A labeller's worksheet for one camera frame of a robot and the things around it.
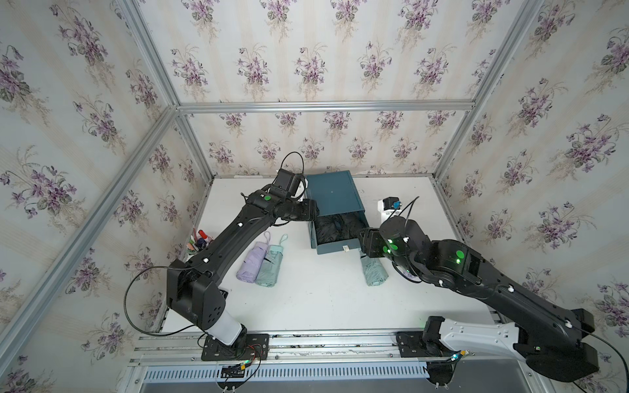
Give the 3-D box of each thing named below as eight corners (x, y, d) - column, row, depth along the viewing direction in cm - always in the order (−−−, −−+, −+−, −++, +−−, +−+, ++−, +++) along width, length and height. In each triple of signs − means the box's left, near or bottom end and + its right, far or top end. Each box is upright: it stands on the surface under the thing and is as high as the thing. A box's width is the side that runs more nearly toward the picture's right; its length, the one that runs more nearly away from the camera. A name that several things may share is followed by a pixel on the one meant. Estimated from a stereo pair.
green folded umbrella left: (256, 284, 87) (254, 281, 85) (271, 236, 100) (270, 232, 98) (276, 288, 86) (275, 285, 84) (289, 238, 99) (288, 235, 97)
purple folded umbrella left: (236, 279, 88) (234, 276, 86) (261, 233, 101) (260, 229, 99) (253, 285, 87) (251, 282, 85) (277, 237, 100) (276, 234, 98)
